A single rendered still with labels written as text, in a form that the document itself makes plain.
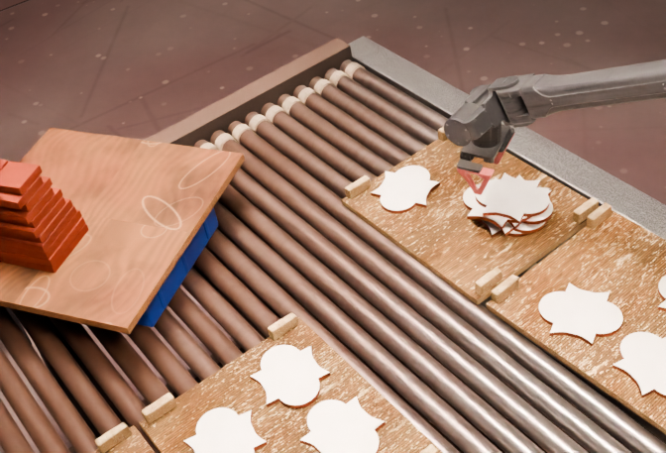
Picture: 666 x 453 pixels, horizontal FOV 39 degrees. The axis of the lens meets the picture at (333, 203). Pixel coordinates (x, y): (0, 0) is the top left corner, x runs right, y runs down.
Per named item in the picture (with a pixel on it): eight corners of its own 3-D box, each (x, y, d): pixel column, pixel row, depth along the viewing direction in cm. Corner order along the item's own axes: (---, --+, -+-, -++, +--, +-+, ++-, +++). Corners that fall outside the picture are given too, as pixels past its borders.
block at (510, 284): (512, 283, 178) (512, 273, 176) (520, 287, 177) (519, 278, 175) (490, 300, 176) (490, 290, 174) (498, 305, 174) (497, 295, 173)
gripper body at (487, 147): (460, 159, 179) (459, 127, 174) (479, 127, 185) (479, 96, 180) (493, 166, 176) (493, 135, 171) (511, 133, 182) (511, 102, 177)
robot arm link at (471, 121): (540, 116, 170) (521, 74, 166) (507, 151, 163) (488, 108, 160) (489, 122, 179) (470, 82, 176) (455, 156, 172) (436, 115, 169)
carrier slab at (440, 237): (461, 130, 217) (460, 124, 216) (603, 213, 191) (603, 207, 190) (342, 204, 204) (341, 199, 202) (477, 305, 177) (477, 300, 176)
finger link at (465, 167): (457, 197, 183) (455, 160, 177) (470, 173, 187) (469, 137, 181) (491, 205, 180) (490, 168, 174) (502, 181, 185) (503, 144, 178)
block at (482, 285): (497, 275, 180) (496, 265, 178) (503, 280, 179) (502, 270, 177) (474, 291, 178) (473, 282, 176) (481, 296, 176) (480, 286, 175)
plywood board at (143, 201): (53, 133, 221) (50, 127, 220) (245, 160, 203) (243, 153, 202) (-86, 286, 187) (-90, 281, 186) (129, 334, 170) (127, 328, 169)
